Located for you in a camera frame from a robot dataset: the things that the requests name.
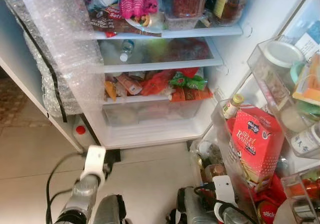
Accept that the fridge door with shelves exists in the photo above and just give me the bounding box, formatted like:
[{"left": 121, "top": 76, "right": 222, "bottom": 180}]
[{"left": 190, "top": 0, "right": 320, "bottom": 224}]

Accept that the fridge with black door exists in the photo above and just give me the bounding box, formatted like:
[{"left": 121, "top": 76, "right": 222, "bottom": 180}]
[{"left": 0, "top": 0, "right": 320, "bottom": 149}]

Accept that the glass fridge shelf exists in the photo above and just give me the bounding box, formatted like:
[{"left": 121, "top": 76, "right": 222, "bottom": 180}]
[
  {"left": 102, "top": 95, "right": 173, "bottom": 105},
  {"left": 92, "top": 25, "right": 244, "bottom": 40},
  {"left": 97, "top": 58, "right": 224, "bottom": 74}
]

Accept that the orange cardboard box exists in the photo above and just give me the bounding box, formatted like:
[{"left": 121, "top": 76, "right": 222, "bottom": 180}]
[{"left": 292, "top": 54, "right": 320, "bottom": 107}]

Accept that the clear jar white cap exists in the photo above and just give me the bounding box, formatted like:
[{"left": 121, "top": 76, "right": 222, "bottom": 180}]
[{"left": 290, "top": 121, "right": 320, "bottom": 157}]

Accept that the blue white carton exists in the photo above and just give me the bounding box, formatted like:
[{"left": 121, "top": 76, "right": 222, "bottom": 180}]
[{"left": 294, "top": 24, "right": 320, "bottom": 59}]

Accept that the white lid clear container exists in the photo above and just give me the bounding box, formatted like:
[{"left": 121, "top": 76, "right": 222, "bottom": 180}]
[{"left": 260, "top": 40, "right": 307, "bottom": 109}]

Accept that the clear door bin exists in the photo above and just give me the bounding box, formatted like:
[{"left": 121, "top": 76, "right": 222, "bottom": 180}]
[
  {"left": 247, "top": 34, "right": 320, "bottom": 159},
  {"left": 211, "top": 99, "right": 288, "bottom": 219},
  {"left": 281, "top": 166, "right": 320, "bottom": 224}
]

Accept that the red flour box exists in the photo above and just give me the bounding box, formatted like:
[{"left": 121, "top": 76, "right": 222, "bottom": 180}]
[{"left": 227, "top": 104, "right": 286, "bottom": 192}]

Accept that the red cap sauce bottle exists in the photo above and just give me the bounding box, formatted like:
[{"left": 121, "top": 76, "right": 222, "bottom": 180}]
[{"left": 299, "top": 178, "right": 320, "bottom": 199}]

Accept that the yellow cap glass bottle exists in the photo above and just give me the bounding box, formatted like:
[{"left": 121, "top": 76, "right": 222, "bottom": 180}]
[{"left": 222, "top": 94, "right": 246, "bottom": 120}]

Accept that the jar with red printed lid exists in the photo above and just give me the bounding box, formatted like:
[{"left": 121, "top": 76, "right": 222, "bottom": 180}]
[{"left": 255, "top": 200, "right": 281, "bottom": 224}]

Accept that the small white lid jar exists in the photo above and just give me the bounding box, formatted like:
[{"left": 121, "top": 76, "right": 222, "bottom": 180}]
[{"left": 197, "top": 140, "right": 216, "bottom": 159}]

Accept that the brown glass jar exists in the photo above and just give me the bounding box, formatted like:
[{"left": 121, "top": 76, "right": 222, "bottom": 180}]
[{"left": 204, "top": 163, "right": 227, "bottom": 182}]

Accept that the orange red flat packet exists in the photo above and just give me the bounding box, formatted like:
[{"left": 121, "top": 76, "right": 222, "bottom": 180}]
[{"left": 170, "top": 86, "right": 213, "bottom": 102}]

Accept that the green food packet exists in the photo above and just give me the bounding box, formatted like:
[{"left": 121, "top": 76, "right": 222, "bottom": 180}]
[{"left": 169, "top": 71, "right": 208, "bottom": 90}]

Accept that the red lid jar yellow label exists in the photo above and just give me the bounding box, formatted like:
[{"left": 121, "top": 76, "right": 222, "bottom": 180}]
[{"left": 212, "top": 0, "right": 252, "bottom": 27}]

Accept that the red food bag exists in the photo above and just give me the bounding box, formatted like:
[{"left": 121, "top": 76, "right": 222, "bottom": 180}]
[{"left": 167, "top": 38, "right": 213, "bottom": 62}]

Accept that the clear plastic food container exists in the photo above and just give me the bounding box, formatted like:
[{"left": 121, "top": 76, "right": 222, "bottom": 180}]
[{"left": 164, "top": 14, "right": 211, "bottom": 32}]

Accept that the orange food packet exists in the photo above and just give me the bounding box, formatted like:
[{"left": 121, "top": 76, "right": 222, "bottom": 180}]
[{"left": 140, "top": 70, "right": 176, "bottom": 97}]

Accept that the red lid chili jar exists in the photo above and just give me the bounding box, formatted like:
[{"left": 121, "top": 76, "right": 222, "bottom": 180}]
[{"left": 170, "top": 0, "right": 208, "bottom": 19}]

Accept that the clear crisper drawer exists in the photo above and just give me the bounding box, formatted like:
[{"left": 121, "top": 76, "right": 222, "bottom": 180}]
[{"left": 102, "top": 99, "right": 208, "bottom": 129}]

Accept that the green round fruit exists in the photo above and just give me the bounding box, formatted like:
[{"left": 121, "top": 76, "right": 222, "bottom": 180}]
[{"left": 145, "top": 39, "right": 168, "bottom": 60}]

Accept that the white plate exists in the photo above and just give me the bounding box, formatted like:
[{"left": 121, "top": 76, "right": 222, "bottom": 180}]
[{"left": 125, "top": 11, "right": 166, "bottom": 33}]

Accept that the brown food packet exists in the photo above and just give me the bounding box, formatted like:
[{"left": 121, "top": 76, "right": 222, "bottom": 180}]
[{"left": 116, "top": 73, "right": 143, "bottom": 95}]

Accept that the white cap water bottle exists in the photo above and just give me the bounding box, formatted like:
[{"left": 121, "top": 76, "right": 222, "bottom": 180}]
[{"left": 119, "top": 40, "right": 136, "bottom": 63}]

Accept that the yellow food packet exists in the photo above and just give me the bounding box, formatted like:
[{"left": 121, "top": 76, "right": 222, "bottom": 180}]
[{"left": 104, "top": 80, "right": 118, "bottom": 102}]

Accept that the brown snack packet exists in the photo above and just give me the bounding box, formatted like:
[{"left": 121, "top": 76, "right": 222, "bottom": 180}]
[{"left": 89, "top": 6, "right": 163, "bottom": 37}]

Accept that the robot left leg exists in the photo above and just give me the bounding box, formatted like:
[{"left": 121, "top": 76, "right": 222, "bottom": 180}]
[{"left": 92, "top": 194, "right": 128, "bottom": 224}]

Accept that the clear bubble wrap sheet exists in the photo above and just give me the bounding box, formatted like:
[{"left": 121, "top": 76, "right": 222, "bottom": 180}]
[{"left": 0, "top": 0, "right": 108, "bottom": 119}]

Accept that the patterned floor mat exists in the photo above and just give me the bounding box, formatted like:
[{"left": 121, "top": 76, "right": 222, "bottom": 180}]
[{"left": 0, "top": 74, "right": 28, "bottom": 129}]

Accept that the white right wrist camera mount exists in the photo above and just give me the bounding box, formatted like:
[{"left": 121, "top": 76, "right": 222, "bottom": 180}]
[{"left": 212, "top": 175, "right": 238, "bottom": 222}]

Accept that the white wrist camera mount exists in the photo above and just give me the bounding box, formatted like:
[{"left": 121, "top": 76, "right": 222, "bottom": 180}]
[
  {"left": 212, "top": 175, "right": 238, "bottom": 222},
  {"left": 80, "top": 145, "right": 108, "bottom": 184}
]

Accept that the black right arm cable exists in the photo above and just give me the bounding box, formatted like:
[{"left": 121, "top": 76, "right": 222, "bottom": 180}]
[{"left": 194, "top": 183, "right": 258, "bottom": 224}]

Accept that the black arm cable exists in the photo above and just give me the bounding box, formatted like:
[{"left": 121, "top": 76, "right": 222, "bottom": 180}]
[
  {"left": 45, "top": 151, "right": 88, "bottom": 224},
  {"left": 194, "top": 183, "right": 258, "bottom": 224}
]

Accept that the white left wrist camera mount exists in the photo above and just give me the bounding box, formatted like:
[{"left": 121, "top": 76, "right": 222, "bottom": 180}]
[{"left": 80, "top": 145, "right": 108, "bottom": 184}]

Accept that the black fridge power cable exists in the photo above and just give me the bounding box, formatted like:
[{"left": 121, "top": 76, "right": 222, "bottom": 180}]
[{"left": 7, "top": 4, "right": 68, "bottom": 123}]

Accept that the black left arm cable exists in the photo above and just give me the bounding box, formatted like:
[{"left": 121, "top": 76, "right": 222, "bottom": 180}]
[{"left": 45, "top": 151, "right": 88, "bottom": 224}]

